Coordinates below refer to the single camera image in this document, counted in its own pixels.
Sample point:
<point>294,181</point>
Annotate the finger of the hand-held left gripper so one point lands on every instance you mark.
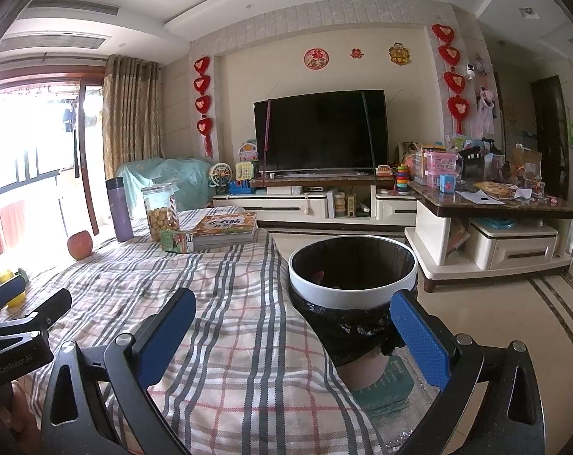
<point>6,294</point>
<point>49,305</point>

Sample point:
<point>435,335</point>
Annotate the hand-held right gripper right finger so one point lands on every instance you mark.
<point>421,341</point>

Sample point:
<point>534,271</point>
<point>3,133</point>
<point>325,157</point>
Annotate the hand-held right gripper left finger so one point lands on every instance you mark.
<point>168,336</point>

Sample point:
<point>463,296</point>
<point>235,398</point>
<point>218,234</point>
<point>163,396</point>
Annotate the white bin with black bag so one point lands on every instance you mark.
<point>343,298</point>

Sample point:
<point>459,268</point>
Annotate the yellow plastic cup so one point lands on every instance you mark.
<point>17,299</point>

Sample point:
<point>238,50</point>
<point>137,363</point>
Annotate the teal box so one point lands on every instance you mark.
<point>391,388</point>

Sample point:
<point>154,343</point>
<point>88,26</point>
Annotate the red apple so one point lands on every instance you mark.
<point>80,245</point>

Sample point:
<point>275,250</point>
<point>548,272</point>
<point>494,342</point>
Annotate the plaid tablecloth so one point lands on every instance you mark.
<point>248,341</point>

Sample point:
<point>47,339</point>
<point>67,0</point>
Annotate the green snack carton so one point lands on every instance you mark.
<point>175,242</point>

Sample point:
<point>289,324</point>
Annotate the purple thermos bottle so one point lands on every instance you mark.
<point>120,213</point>

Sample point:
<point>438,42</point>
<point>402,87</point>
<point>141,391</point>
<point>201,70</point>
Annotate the clear cookie jar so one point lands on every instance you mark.
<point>161,218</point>

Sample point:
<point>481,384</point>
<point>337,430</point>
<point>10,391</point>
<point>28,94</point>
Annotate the orange cover book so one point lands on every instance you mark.
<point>225,222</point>

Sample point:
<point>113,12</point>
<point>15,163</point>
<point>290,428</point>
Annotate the blue plastic tray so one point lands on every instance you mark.
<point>494,223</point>

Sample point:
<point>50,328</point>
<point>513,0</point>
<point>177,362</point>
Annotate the white paper sheet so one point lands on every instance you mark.
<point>471,197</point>

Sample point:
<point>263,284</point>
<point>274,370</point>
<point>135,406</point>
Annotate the teal covered armchair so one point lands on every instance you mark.
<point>182,180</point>

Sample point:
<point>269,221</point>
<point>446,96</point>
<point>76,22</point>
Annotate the blue toy tray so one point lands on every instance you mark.
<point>241,187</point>

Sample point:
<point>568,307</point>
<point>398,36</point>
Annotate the ferris wheel toy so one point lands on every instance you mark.
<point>218,177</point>

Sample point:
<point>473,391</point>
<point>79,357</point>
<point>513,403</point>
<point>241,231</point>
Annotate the yellow round tray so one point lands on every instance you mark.
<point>491,189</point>

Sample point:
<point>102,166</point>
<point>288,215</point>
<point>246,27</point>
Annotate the white television cabinet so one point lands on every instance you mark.
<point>277,206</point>

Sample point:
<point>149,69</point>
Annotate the red toy cash register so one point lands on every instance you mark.
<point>385,171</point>

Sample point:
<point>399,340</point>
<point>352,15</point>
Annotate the pink toy box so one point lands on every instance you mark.
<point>440,168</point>

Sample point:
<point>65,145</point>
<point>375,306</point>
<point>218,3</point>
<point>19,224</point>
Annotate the yellow toy phone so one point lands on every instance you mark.
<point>244,170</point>

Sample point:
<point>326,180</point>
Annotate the hanging clothes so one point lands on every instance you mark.
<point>68,119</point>

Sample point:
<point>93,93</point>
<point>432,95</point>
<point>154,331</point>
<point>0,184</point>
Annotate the black bag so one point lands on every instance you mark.
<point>476,157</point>

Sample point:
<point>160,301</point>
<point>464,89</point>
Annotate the colourful toy house sign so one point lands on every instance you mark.
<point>248,150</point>

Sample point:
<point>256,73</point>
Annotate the brown curtain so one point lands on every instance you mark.
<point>132,118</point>

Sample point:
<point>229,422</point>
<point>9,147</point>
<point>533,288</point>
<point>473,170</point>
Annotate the cardboard box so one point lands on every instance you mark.
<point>527,161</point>

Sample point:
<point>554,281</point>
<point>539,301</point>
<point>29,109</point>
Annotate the pink stick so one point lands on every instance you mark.
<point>267,135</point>

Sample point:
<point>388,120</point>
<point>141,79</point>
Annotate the black television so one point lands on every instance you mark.
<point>319,128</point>

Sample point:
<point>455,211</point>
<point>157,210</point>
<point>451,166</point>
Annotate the dark wooden door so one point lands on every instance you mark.
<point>550,132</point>

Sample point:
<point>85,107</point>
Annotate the ceiling air vent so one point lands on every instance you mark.
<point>73,8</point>
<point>49,41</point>

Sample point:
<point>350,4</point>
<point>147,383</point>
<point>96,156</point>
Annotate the wooden sliding door frame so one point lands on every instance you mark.
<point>40,79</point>

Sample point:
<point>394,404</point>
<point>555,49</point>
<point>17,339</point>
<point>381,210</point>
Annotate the white security camera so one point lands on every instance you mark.
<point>470,72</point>

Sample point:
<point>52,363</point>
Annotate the yellow cartoon wall decal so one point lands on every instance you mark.
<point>399,53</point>

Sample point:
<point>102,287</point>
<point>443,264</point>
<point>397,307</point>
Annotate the small red wall decal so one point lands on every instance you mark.
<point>356,53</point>

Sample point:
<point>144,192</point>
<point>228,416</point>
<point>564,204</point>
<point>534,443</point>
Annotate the round red wall decal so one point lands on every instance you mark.
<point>316,58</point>

